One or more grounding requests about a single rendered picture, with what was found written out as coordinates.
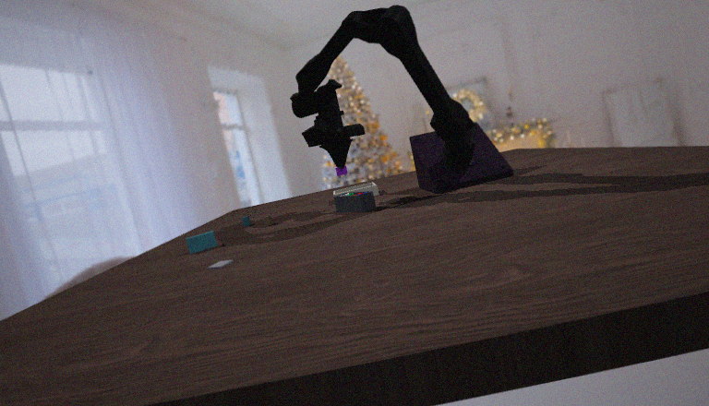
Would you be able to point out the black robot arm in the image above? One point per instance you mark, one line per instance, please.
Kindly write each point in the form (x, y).
(393, 28)

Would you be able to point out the white square tray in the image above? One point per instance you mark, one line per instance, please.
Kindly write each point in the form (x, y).
(359, 188)

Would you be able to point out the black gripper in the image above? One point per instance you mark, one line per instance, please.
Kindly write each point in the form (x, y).
(338, 143)

